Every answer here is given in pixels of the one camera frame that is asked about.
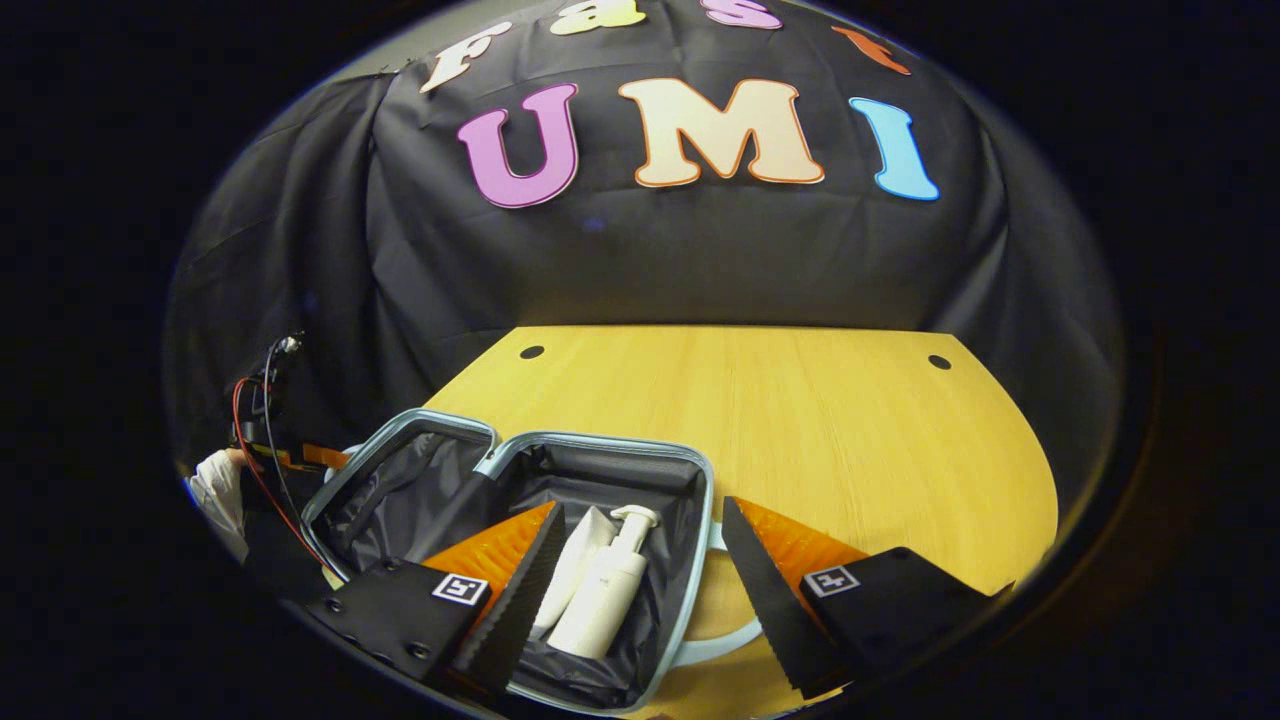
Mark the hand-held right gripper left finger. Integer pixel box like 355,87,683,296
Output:
305,500,568,701

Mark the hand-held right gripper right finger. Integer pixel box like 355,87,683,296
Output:
720,495,1013,701

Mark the white skin care tube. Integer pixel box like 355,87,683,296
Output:
530,505,618,641

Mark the white pump bottle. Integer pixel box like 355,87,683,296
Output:
546,504,663,662

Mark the light blue suitcase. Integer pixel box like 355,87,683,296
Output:
300,407,767,717

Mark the black backdrop cloth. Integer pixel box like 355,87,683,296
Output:
165,0,1126,601

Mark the red cable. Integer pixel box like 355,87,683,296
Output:
232,376,331,581

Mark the black cable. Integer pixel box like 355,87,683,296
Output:
262,338,336,581

